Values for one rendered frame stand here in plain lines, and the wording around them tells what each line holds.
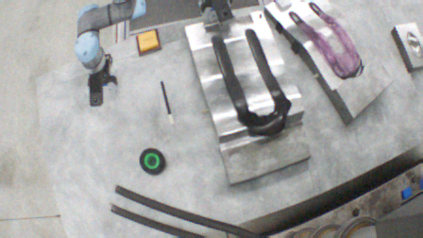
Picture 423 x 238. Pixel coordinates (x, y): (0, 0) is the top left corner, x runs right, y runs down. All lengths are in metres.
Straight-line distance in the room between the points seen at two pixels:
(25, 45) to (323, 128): 1.99
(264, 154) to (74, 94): 0.68
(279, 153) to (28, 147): 1.58
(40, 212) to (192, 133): 1.30
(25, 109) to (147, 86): 1.27
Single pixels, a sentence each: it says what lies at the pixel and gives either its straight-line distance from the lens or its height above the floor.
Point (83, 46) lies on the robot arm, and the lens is 1.18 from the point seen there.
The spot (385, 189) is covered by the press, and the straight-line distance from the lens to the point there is 1.58.
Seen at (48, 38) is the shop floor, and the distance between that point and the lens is 2.72.
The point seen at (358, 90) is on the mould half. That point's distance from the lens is 1.46.
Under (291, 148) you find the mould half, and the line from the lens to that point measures 1.40.
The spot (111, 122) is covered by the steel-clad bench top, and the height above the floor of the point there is 0.80.
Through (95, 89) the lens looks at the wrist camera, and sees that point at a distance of 1.33.
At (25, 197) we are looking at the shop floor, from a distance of 2.50.
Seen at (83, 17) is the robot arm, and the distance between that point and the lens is 1.25.
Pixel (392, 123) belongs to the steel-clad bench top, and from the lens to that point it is 1.61.
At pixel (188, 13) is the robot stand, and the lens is 2.28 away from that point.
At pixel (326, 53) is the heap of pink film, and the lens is 1.47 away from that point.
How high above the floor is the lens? 2.22
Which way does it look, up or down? 75 degrees down
